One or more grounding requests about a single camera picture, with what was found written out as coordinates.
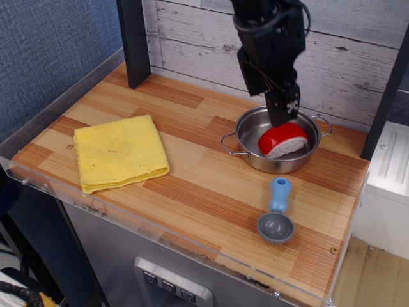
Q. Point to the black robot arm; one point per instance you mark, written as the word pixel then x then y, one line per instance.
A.
pixel 273 35

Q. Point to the black and yellow floor object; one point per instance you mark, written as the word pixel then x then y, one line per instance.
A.
pixel 17 289

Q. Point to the black vertical post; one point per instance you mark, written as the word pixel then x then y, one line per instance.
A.
pixel 135 46
pixel 387 100

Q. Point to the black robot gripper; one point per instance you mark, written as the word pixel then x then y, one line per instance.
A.
pixel 272 37

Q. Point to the small stainless steel pot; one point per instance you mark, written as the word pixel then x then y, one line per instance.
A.
pixel 255 122

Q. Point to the black left vertical post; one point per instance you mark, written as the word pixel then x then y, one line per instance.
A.
pixel 135 46

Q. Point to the clear acrylic edge guard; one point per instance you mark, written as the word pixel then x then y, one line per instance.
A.
pixel 207 210

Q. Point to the black right vertical post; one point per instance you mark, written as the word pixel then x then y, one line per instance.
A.
pixel 387 100

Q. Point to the blue and grey scoop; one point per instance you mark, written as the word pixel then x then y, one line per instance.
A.
pixel 275 227

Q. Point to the silver dispenser button panel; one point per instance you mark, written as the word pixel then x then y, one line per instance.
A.
pixel 154 274

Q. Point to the folded yellow cloth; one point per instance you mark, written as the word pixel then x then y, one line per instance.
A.
pixel 119 153

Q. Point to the white ribbed side unit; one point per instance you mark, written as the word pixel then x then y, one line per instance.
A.
pixel 381 219

